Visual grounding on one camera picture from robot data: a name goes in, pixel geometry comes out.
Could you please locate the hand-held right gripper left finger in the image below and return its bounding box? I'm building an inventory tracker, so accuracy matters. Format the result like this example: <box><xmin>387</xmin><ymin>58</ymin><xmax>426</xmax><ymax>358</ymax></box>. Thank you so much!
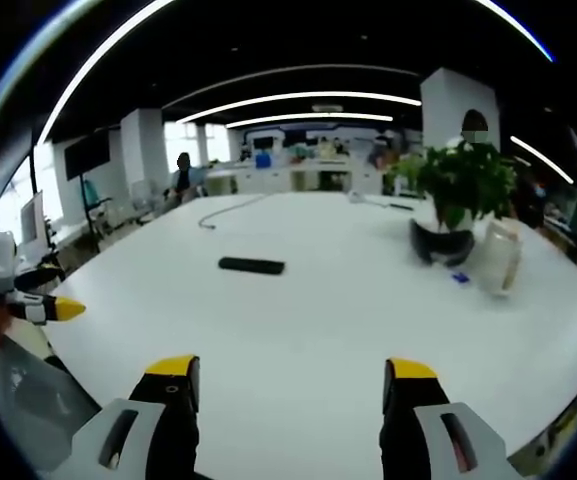
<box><xmin>51</xmin><ymin>354</ymin><xmax>202</xmax><ymax>480</ymax></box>

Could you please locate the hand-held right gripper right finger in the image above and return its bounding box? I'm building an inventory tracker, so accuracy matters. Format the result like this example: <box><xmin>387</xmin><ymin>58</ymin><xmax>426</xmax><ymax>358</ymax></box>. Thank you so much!
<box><xmin>379</xmin><ymin>357</ymin><xmax>524</xmax><ymax>480</ymax></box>

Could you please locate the black remote control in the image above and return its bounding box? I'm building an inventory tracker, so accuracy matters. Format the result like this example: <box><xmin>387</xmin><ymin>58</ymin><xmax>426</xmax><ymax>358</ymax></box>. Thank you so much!
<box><xmin>217</xmin><ymin>256</ymin><xmax>286</xmax><ymax>276</ymax></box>

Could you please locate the computer monitor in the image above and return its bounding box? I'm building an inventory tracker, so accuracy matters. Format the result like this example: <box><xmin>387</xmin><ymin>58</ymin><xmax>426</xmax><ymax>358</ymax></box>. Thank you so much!
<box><xmin>19</xmin><ymin>190</ymin><xmax>48</xmax><ymax>246</ymax></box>

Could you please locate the teal office chair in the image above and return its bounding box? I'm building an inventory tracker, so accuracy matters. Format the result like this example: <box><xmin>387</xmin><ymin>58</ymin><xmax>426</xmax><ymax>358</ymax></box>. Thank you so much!
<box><xmin>81</xmin><ymin>178</ymin><xmax>114</xmax><ymax>221</ymax></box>

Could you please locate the black headset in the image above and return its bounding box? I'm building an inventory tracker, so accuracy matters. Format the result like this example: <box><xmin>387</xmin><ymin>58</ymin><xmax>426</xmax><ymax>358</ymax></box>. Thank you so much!
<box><xmin>408</xmin><ymin>218</ymin><xmax>477</xmax><ymax>268</ymax></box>

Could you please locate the beige translucent jar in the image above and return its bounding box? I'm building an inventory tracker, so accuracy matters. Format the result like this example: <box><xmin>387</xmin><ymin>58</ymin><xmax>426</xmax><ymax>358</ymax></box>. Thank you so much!
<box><xmin>475</xmin><ymin>218</ymin><xmax>524</xmax><ymax>299</ymax></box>

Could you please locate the green potted plant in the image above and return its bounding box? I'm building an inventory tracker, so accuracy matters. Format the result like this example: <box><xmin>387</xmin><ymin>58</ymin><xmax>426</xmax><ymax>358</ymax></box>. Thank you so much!
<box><xmin>385</xmin><ymin>140</ymin><xmax>519</xmax><ymax>236</ymax></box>

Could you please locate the white office counter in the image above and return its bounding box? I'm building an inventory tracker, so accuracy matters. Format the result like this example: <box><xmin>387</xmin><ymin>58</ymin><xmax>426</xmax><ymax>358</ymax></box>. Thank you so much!
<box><xmin>205</xmin><ymin>158</ymin><xmax>387</xmax><ymax>196</ymax></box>

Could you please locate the black wall monitor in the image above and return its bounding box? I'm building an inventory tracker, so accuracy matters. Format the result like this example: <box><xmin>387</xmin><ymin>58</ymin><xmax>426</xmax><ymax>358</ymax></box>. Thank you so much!
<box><xmin>62</xmin><ymin>130</ymin><xmax>112</xmax><ymax>182</ymax></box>

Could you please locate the grey cable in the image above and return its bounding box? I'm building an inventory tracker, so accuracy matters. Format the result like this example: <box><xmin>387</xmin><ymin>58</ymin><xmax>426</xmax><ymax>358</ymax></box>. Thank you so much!
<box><xmin>197</xmin><ymin>193</ymin><xmax>272</xmax><ymax>231</ymax></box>

